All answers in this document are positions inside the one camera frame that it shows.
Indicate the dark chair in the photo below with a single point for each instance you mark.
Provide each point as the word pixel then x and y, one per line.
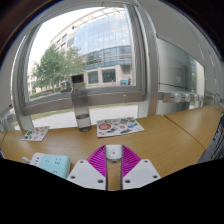
pixel 215 140

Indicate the person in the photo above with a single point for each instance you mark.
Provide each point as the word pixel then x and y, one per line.
pixel 129 81

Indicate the clear bottle with black cap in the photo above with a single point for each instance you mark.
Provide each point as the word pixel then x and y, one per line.
pixel 81 106

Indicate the small colourful sticker sheet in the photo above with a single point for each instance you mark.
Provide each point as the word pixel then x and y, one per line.
pixel 36 133

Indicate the large colourful sticker sheet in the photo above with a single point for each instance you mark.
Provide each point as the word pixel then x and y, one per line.
pixel 118 127

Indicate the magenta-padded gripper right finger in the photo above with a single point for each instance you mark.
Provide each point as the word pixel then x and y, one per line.
pixel 133 166

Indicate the green tree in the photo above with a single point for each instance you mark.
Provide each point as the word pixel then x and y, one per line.
pixel 53 70

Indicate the glass-fronted building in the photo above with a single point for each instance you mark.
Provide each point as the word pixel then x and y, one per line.
pixel 100 43

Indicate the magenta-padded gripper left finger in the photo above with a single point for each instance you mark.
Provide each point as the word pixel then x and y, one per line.
pixel 95 166

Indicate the grey rail with white knobs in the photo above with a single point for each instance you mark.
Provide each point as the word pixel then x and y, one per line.
pixel 7 116
pixel 181 97

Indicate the white and mint power strip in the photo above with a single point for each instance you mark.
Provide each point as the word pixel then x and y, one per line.
pixel 50 163

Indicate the grey window frame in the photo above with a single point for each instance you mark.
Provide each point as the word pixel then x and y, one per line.
pixel 110 96

